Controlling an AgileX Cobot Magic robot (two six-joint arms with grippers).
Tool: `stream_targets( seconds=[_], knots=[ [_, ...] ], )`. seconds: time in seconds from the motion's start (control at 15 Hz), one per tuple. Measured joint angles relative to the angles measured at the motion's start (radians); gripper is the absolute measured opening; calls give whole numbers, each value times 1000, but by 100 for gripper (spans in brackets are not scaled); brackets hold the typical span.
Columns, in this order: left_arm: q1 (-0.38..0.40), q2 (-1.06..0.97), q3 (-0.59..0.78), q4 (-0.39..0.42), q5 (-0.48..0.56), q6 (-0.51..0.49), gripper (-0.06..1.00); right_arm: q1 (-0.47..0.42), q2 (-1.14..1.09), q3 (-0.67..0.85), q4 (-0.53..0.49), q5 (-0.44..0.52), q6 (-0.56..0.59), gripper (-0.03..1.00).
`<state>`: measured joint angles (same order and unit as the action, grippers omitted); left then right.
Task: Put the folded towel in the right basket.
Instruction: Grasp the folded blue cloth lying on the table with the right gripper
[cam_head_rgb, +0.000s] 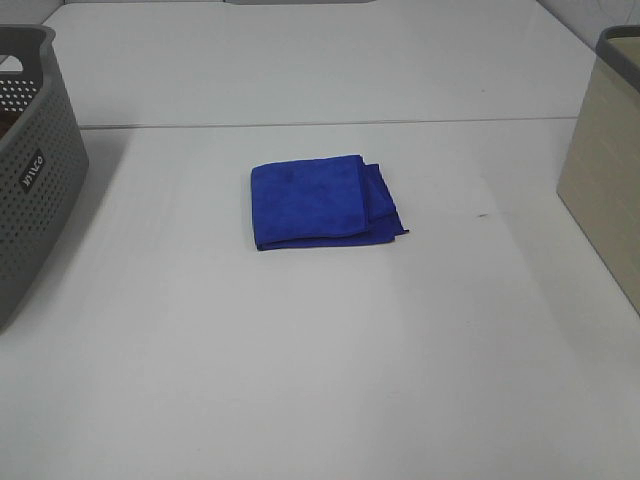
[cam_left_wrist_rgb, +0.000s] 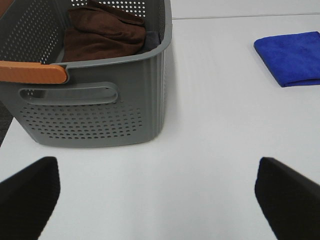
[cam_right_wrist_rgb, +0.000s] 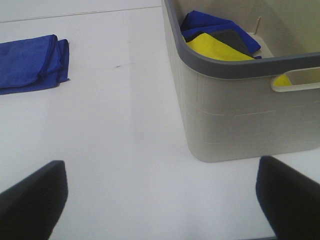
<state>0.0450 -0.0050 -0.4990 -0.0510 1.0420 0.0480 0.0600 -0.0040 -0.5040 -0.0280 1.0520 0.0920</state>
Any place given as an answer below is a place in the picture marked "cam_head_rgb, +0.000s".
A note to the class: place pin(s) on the grey perforated plastic basket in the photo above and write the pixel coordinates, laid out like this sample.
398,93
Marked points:
43,160

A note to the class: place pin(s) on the beige storage box grey rim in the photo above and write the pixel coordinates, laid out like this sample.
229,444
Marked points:
599,182

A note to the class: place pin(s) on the blue towel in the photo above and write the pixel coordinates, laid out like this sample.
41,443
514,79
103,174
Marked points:
332,202

